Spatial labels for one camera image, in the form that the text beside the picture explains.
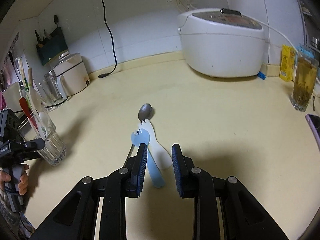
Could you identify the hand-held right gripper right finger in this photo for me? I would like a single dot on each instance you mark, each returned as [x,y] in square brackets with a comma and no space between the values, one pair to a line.
[178,170]

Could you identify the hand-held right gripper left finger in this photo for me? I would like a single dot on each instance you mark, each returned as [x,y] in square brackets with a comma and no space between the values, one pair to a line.
[141,170]

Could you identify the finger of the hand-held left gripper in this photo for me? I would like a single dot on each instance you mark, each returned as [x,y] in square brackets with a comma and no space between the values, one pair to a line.
[35,143]

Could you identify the light blue plastic spork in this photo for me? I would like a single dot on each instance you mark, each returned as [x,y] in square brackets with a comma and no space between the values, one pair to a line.
[155,175]

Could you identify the clear glass tumbler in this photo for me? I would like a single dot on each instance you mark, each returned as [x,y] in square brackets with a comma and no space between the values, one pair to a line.
[53,150]

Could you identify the white plastic spork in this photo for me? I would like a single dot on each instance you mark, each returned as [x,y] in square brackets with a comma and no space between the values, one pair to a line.
[160,152]

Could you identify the metal spoon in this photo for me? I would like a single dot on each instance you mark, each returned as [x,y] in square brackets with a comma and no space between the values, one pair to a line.
[145,111]

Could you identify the white green-printed long stirrer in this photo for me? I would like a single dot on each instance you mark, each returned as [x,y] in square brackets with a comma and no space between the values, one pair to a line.
[21,77]

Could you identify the brown wooden chopstick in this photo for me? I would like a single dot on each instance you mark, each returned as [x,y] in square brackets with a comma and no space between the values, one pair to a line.
[31,78]
[28,73]

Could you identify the person's left forearm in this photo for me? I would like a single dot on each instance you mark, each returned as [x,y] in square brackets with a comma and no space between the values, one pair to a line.
[6,210]

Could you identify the person's left hand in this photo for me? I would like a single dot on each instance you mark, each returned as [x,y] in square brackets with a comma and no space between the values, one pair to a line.
[23,182]

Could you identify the white cutting board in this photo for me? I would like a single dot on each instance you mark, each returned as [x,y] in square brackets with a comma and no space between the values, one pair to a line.
[11,95]

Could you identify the small glass cup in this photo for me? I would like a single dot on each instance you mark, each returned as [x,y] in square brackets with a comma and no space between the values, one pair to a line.
[45,95]

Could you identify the pink hanging pad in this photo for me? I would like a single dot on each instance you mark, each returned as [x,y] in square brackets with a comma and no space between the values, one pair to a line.
[7,76]

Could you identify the tall glass jar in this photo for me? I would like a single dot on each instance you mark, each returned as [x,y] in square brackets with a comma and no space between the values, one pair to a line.
[53,87]

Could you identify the beige electric pot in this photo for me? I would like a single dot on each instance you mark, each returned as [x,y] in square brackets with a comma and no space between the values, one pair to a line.
[75,77]

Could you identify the dark green utensil holder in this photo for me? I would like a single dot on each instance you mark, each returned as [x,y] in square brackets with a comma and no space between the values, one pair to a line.
[52,47]

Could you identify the dark chopsticks bundle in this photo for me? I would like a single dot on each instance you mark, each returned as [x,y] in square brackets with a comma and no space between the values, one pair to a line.
[37,36]

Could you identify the black ladle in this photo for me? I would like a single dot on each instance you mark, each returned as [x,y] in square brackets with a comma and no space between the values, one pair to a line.
[56,18]

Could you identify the white rice cooker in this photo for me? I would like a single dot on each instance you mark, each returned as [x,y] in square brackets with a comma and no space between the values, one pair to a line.
[220,50]

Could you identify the smartphone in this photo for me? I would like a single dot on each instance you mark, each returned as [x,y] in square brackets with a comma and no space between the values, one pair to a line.
[315,127]

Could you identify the yellow carton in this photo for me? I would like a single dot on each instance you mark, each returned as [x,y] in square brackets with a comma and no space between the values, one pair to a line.
[287,65]

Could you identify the glass of tea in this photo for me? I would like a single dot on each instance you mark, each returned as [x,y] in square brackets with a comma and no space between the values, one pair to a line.
[303,85]

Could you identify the light blue packet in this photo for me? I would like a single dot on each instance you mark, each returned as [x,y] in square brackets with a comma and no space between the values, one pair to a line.
[306,51]

